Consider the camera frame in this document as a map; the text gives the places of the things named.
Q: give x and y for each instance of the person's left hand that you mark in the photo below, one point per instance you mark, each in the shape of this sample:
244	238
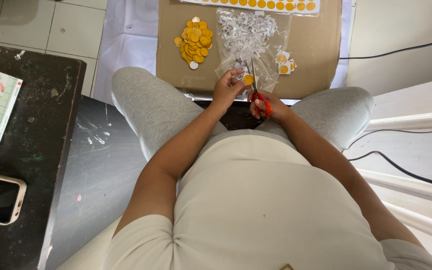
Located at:
223	92

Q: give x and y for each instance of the person's right hand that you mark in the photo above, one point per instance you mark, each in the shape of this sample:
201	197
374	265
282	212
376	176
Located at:
276	108

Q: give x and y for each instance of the person's right fingers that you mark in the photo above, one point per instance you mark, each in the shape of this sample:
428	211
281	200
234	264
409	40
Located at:
254	109

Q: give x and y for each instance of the yellow round sticker cutout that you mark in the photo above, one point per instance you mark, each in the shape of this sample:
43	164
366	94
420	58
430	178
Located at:
248	79

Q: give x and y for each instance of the white-edged yellow sticker piece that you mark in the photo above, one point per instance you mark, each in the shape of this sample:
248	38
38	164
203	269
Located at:
284	69
293	65
282	58

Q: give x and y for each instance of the clear plastic bag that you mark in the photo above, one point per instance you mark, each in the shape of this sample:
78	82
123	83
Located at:
272	45

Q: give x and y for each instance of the heap of white paper scraps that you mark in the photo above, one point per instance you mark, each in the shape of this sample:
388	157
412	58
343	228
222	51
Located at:
246	33

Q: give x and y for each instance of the brown cardboard sheet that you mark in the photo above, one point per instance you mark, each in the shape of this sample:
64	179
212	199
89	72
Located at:
313	48

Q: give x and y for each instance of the pile of yellow round stickers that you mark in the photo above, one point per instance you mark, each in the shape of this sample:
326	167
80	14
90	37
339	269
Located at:
195	39

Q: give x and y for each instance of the person's beige shirt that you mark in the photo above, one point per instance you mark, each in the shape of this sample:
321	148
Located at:
253	210

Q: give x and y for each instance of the white sheet of yellow stickers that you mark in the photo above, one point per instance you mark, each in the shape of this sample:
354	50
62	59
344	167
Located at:
276	5

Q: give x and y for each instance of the person's grey trousers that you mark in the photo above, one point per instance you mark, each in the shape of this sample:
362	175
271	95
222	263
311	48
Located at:
144	101

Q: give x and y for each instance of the black scuffed table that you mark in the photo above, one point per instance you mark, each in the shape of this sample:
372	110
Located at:
32	150

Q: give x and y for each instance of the white frame rails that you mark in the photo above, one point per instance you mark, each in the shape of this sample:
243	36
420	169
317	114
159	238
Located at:
414	120

